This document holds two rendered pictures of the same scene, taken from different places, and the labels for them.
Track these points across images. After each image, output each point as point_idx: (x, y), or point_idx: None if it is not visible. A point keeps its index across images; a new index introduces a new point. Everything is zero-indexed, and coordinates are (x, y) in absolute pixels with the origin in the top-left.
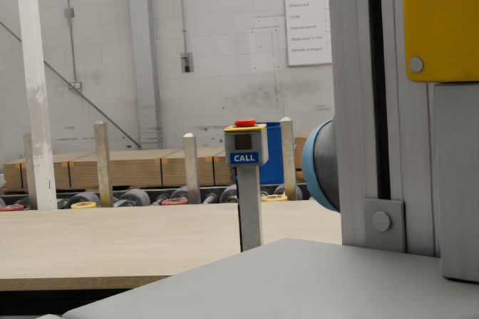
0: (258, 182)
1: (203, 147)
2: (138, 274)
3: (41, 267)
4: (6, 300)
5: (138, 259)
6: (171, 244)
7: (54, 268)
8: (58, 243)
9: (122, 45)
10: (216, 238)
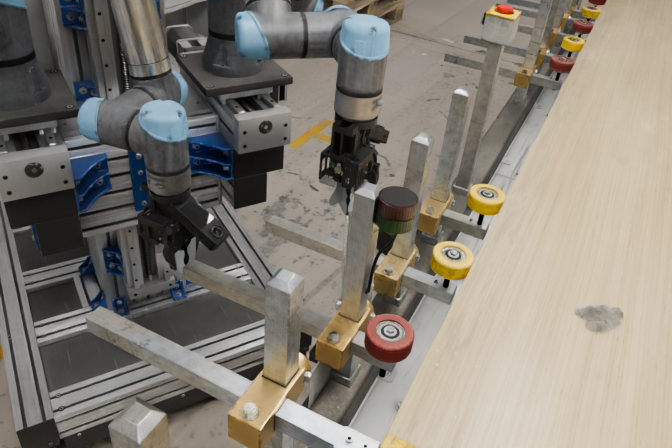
0: (492, 55)
1: None
2: (554, 108)
3: (593, 86)
4: None
5: (600, 115)
6: (648, 134)
7: (589, 89)
8: (669, 99)
9: None
10: (668, 155)
